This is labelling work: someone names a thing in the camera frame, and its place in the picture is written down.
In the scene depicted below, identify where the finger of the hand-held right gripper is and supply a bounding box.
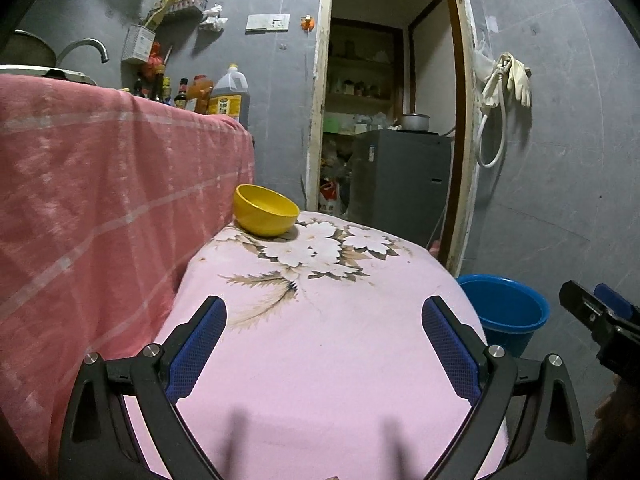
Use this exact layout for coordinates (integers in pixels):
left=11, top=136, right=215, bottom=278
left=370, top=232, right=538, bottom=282
left=594, top=283, right=640, bottom=318
left=559, top=280, right=618, bottom=343

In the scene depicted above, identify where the pink plaid cloth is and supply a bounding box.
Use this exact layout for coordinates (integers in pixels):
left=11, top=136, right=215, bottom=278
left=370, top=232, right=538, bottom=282
left=0, top=72, right=256, bottom=476

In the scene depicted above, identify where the yellow bowl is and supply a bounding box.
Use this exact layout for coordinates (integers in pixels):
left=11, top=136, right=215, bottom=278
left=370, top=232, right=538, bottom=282
left=234, top=184, right=300, bottom=237

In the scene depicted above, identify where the orange sauce bottle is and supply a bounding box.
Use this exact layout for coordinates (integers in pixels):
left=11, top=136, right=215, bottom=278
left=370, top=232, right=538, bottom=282
left=189, top=75, right=215, bottom=115

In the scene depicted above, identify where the red mesh bag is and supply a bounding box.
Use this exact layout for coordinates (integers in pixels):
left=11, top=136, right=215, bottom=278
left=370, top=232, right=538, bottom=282
left=141, top=42, right=168, bottom=78

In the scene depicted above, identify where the wooden spatula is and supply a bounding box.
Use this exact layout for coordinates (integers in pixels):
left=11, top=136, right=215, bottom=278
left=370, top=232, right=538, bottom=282
left=145, top=2, right=173, bottom=31

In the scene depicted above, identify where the metal utensil holder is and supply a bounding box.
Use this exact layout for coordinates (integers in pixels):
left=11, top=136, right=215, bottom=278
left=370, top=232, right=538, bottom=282
left=121, top=24, right=156, bottom=65

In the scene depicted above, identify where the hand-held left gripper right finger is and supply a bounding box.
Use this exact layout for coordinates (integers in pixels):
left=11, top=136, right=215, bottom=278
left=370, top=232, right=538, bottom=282
left=421, top=296, right=587, bottom=480

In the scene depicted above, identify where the blue plastic bucket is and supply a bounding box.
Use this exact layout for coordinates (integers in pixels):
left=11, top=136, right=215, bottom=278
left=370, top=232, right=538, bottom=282
left=456, top=274, right=551, bottom=358

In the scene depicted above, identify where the steel sink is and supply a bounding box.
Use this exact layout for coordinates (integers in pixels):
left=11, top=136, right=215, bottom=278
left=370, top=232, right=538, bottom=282
left=40, top=67, right=96, bottom=86

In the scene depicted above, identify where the metal pot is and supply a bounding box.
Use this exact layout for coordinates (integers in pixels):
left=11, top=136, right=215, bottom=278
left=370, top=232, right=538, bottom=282
left=397, top=112, right=431, bottom=132

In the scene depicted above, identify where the metal wok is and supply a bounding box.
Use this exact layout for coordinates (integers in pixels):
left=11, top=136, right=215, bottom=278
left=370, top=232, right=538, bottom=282
left=0, top=30, right=57, bottom=67

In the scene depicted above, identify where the white hose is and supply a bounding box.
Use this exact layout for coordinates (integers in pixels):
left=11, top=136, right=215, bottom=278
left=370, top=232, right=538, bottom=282
left=476, top=72, right=507, bottom=168

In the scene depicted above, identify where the red and white plastic bag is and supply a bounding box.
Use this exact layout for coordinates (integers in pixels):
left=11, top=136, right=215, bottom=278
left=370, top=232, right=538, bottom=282
left=319, top=176, right=343, bottom=213

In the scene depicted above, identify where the white wall shelf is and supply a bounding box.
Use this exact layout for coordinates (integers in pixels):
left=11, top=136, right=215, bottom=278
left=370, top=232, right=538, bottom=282
left=162, top=0, right=208, bottom=18

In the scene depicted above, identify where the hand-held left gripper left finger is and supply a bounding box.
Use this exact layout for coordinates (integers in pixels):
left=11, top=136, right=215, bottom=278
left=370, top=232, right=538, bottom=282
left=59, top=296, right=227, bottom=480

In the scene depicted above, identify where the large cooking wine jug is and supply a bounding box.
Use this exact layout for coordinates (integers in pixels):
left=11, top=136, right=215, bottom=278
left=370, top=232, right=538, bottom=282
left=207, top=64, right=251, bottom=128

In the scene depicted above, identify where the grey refrigerator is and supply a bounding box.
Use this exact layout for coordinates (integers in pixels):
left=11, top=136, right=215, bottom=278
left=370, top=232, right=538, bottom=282
left=347, top=129, right=453, bottom=248

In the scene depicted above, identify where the wooden shelf unit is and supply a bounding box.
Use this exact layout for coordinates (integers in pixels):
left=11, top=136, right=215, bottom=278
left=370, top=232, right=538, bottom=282
left=325, top=17, right=406, bottom=133

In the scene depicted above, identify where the steel faucet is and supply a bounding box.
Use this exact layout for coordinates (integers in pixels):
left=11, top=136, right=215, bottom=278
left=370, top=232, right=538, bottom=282
left=57, top=38, right=110, bottom=68

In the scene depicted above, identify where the wooden door frame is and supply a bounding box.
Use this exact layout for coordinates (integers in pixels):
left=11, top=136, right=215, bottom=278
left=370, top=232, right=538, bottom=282
left=300, top=0, right=481, bottom=276

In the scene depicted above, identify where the cream rubber glove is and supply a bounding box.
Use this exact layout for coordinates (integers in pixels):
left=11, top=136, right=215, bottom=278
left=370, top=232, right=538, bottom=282
left=481, top=52, right=511, bottom=106
left=507, top=57, right=532, bottom=107

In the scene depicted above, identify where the pink floral blanket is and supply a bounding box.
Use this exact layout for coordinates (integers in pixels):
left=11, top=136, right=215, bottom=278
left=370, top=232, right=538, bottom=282
left=122, top=210, right=511, bottom=480

